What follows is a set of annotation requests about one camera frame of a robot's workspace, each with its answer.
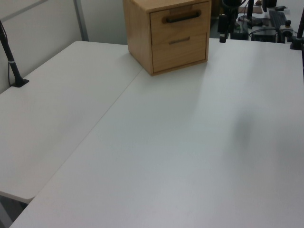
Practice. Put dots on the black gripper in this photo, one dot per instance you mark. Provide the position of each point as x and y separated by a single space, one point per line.
222 23

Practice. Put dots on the black keyboard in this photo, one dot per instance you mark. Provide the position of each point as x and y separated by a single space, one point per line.
278 18

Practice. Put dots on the black camera stand pole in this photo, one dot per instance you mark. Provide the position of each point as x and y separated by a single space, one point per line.
9 57

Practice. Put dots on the wooden two-drawer cabinet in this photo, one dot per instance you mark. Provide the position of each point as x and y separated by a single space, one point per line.
137 35

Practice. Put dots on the black electronics box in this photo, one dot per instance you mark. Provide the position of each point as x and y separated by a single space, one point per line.
263 35

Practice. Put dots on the black clamp stand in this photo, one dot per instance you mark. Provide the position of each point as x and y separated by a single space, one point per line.
299 28

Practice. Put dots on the black monitor stand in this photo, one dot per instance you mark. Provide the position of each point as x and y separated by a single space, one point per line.
250 14

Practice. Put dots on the black computer mouse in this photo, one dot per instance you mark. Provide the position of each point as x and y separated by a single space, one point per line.
280 7

